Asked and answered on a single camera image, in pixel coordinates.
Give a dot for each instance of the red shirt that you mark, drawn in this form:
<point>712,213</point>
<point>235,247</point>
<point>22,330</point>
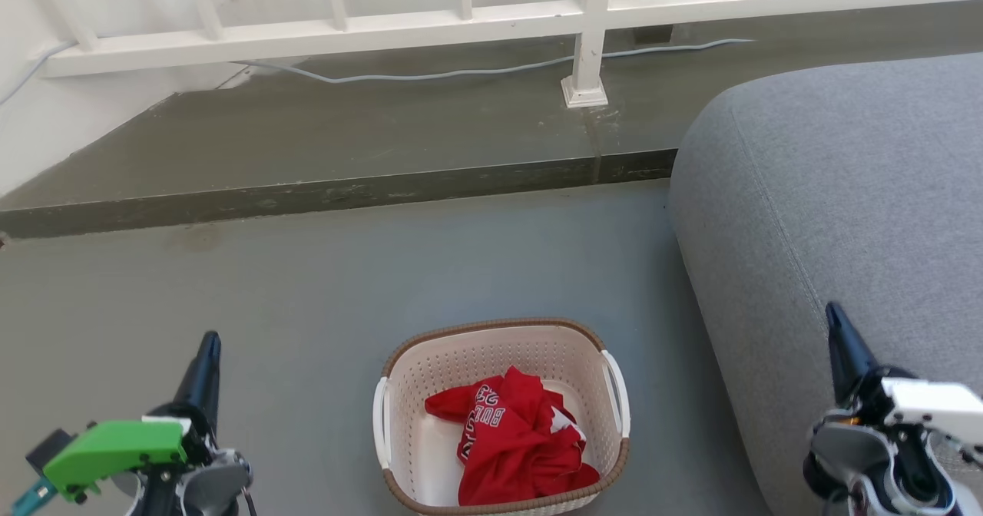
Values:
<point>514,454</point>

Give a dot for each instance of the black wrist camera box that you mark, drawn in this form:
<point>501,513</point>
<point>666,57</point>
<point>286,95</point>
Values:
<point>50,448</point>

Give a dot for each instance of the grey fabric sofa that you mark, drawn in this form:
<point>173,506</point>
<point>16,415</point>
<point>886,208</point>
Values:
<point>845,193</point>

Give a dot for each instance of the white metal railing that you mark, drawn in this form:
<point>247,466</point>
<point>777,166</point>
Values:
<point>307,36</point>

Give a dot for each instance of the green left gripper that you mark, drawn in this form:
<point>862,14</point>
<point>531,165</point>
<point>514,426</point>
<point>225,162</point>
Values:
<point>115,447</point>

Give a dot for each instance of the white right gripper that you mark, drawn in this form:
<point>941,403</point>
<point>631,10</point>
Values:
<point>933,405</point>

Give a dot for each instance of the cream plastic laundry basket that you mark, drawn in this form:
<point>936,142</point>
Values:
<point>491,355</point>

